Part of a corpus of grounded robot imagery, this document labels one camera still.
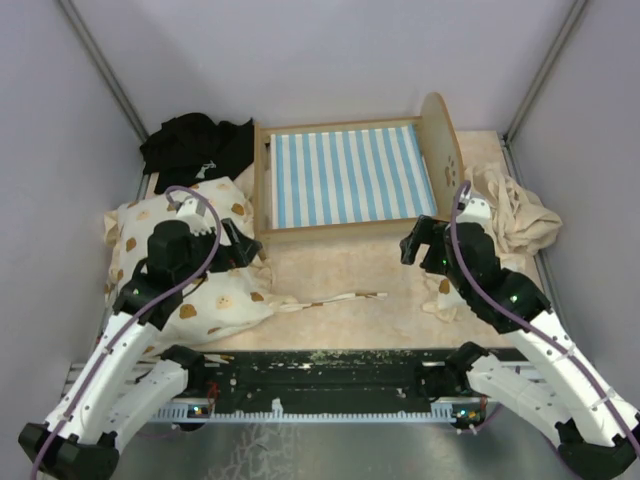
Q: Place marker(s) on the cream crumpled blanket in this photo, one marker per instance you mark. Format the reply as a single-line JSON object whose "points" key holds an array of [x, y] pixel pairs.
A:
{"points": [[520, 224]]}

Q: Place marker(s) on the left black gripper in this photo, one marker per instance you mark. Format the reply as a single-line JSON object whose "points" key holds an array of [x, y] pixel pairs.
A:
{"points": [[239, 253]]}

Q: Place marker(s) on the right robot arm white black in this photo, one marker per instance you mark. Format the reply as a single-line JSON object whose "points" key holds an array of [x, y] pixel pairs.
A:
{"points": [[594, 430]]}

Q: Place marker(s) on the small bear print cloth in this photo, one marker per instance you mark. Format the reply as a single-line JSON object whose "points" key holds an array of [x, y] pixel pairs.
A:
{"points": [[442, 300]]}

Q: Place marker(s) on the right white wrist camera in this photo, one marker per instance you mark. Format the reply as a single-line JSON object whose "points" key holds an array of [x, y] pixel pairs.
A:
{"points": [[473, 210]]}

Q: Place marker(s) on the left aluminium corner rail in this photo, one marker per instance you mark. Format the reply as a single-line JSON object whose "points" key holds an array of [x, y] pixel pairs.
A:
{"points": [[105, 70]]}

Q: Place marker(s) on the right aluminium corner rail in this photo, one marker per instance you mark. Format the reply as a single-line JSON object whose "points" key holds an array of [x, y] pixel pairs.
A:
{"points": [[566, 30]]}

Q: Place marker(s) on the bear print white cushion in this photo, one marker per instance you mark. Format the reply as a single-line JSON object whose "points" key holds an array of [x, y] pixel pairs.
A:
{"points": [[216, 305]]}

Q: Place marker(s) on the wooden pet bed frame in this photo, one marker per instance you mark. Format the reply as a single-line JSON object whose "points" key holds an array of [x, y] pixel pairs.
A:
{"points": [[437, 142]]}

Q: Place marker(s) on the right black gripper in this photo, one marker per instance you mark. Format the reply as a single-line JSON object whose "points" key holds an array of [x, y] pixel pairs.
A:
{"points": [[426, 231]]}

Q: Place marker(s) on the black cloth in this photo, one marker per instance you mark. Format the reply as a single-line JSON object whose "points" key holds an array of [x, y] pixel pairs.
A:
{"points": [[192, 148]]}

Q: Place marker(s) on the aluminium corner rail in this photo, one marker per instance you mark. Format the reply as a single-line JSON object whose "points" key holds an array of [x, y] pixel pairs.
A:
{"points": [[566, 30], [105, 70]]}

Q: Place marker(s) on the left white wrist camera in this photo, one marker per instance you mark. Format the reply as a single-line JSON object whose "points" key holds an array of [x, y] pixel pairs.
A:
{"points": [[197, 215]]}

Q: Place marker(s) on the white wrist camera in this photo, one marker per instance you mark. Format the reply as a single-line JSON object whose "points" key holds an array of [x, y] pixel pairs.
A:
{"points": [[473, 210], [197, 215]]}

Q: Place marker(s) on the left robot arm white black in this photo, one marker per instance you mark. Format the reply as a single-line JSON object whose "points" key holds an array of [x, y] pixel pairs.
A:
{"points": [[84, 436]]}

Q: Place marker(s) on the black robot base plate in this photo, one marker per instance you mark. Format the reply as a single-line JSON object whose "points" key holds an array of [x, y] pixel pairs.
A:
{"points": [[329, 381]]}

